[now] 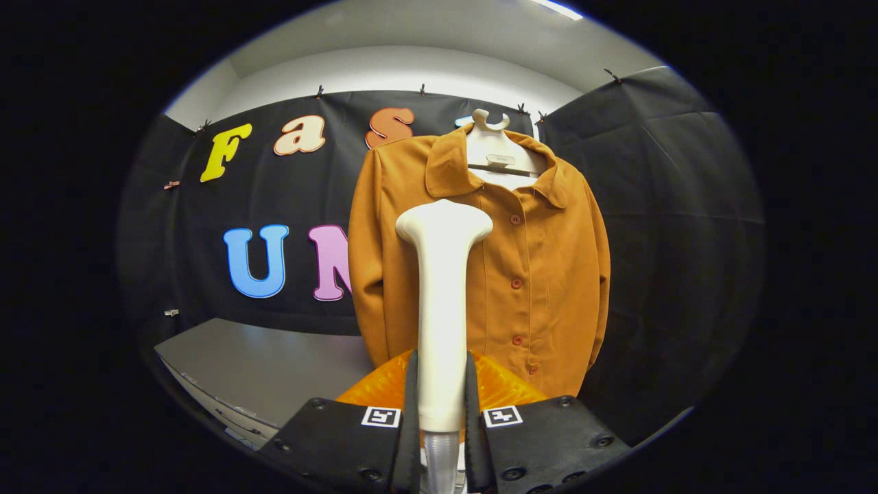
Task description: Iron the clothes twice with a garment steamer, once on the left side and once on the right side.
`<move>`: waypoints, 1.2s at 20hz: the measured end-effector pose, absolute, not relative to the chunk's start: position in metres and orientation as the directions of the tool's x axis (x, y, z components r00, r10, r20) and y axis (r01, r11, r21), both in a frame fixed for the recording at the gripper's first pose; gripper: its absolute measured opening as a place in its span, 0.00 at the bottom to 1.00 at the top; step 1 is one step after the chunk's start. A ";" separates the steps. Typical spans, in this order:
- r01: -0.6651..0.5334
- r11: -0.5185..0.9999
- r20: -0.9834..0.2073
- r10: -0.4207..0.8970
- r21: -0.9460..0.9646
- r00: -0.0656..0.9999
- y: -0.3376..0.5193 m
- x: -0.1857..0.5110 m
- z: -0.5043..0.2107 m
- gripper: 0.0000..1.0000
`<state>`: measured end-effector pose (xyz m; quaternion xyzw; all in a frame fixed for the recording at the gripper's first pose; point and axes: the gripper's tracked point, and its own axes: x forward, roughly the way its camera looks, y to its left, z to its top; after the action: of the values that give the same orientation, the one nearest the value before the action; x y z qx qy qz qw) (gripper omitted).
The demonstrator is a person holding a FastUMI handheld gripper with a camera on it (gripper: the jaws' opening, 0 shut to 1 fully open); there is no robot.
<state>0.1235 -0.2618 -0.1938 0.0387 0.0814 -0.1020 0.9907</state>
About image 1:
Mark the white garment steamer head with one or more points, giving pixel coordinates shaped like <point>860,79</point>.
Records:
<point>442,309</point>

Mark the grey cabinet with drawers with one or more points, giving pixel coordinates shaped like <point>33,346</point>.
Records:
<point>274,363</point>

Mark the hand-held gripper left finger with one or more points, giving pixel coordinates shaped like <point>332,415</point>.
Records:
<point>343,446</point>

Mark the long ceiling light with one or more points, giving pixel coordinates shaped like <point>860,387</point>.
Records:
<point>557,9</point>

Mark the orange button-up shirt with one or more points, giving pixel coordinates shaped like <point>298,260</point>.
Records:
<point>549,274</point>

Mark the row of black clips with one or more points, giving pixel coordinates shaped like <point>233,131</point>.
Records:
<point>319,91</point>

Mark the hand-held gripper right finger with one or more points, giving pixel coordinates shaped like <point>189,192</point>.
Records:
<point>542,442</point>

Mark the white plastic clothes hanger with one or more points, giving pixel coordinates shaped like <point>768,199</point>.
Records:
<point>497,147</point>

